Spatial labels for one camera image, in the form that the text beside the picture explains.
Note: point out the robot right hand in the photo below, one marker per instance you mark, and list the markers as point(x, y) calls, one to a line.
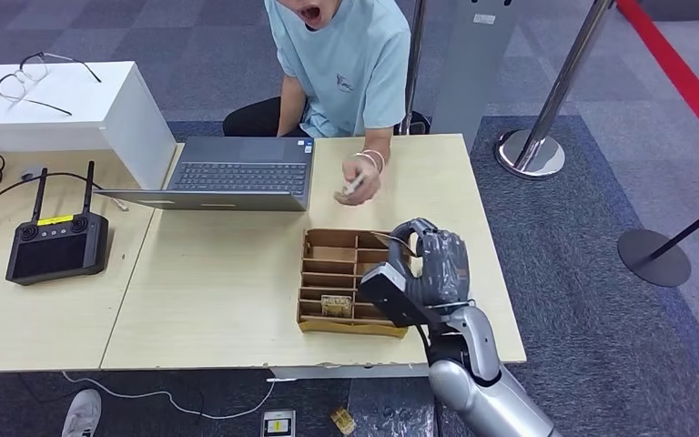
point(443, 268)

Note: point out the person's left hand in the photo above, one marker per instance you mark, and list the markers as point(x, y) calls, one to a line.
point(364, 184)

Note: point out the wooden card organizer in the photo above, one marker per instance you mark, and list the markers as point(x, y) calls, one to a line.
point(331, 329)

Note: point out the person's left forearm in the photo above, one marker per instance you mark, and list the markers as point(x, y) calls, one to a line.
point(379, 142)

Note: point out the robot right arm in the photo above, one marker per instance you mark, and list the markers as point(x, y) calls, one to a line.
point(482, 380)

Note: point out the person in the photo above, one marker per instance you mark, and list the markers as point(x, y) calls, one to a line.
point(343, 66)

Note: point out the grey laptop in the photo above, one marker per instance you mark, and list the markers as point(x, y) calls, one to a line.
point(241, 178)

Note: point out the clear plastic sheet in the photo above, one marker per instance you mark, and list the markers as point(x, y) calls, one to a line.
point(385, 404)

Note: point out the grey metal kiosk panel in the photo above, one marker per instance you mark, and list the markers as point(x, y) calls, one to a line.
point(470, 72)

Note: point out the thin chrome pole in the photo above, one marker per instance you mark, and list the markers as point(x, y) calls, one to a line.
point(414, 36)

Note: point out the small yellow paper scrap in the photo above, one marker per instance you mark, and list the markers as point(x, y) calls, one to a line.
point(343, 421)

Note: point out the metal floor socket plate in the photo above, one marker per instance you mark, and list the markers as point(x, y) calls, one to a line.
point(278, 424)

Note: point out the small metal connector plug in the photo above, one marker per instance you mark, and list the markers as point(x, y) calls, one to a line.
point(119, 204)

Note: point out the red barrier belt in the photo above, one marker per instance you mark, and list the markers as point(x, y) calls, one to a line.
point(675, 72)

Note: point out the white cabinet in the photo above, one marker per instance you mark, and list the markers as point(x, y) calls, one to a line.
point(54, 127)

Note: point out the black remote controller with antennas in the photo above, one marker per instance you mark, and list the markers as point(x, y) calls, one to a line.
point(55, 256)

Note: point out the small grey adapter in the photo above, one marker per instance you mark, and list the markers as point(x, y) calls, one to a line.
point(31, 174)

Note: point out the black-rimmed eyeglasses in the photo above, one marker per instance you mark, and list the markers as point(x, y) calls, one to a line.
point(32, 69)

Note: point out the white shoe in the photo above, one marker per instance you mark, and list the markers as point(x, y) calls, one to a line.
point(81, 416)

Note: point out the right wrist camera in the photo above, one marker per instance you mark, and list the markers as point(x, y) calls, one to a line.
point(392, 298)

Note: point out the chrome stanchion post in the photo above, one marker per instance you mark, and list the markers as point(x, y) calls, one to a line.
point(530, 154)

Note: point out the black stanchion post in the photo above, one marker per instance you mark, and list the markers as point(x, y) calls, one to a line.
point(652, 257)

